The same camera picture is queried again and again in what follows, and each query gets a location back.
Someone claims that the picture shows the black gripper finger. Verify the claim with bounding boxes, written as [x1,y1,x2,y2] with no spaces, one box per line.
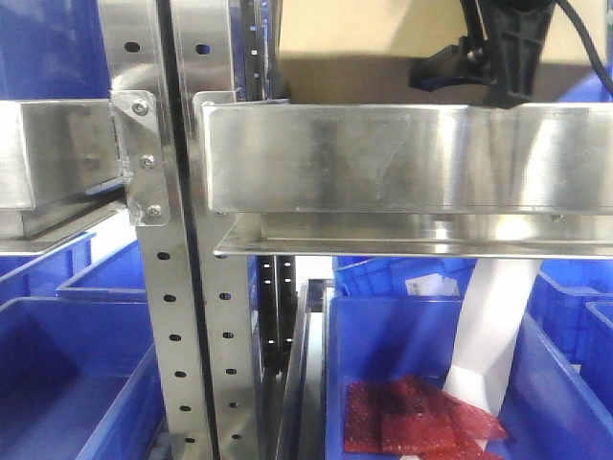
[480,1,555,108]
[408,1,498,90]

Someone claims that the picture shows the brown cardboard box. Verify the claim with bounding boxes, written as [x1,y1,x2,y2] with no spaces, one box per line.
[278,1,591,105]

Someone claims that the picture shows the steel shelf on right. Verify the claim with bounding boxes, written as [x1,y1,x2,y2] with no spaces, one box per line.
[193,92,612,259]

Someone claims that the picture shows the steel shelf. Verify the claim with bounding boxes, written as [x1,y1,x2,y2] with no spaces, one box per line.
[1,99,125,255]
[193,92,612,259]

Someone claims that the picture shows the steel shelf on left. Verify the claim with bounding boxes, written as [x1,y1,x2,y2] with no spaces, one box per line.
[1,99,125,255]

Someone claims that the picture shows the white paper sheet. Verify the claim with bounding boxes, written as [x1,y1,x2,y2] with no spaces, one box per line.
[443,259,542,415]

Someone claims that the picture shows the blue plastic bin rear centre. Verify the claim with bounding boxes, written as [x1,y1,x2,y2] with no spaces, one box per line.
[332,256,476,297]

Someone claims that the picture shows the blue plastic bin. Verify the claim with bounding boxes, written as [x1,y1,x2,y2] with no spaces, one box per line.
[1,1,110,101]
[57,241,148,303]
[325,297,612,459]
[528,259,612,409]
[332,256,476,297]
[1,298,165,459]

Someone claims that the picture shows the blue plastic bin far right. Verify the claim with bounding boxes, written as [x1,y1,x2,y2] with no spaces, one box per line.
[528,259,612,409]

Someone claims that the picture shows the red bubble wrap sheet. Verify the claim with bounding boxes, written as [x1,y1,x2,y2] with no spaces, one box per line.
[343,376,508,459]

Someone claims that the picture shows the blue plastic bin lower centre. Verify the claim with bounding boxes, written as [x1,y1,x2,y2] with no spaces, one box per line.
[325,297,612,459]

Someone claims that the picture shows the blue plastic bin upper left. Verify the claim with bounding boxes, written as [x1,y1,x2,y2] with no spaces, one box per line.
[1,1,110,101]

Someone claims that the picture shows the blue plastic bin rear left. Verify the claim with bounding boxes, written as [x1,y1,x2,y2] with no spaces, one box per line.
[57,241,148,303]

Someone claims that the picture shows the blue plastic bin lower left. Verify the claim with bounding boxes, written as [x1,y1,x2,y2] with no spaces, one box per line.
[1,298,165,459]

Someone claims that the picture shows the black cable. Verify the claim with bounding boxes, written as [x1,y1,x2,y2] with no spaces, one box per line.
[555,0,613,92]

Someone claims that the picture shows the perforated steel upright post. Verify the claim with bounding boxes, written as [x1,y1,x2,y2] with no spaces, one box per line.
[99,1,215,459]

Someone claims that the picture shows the steel connector bracket plate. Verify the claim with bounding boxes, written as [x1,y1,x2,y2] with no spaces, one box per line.
[110,90,170,227]

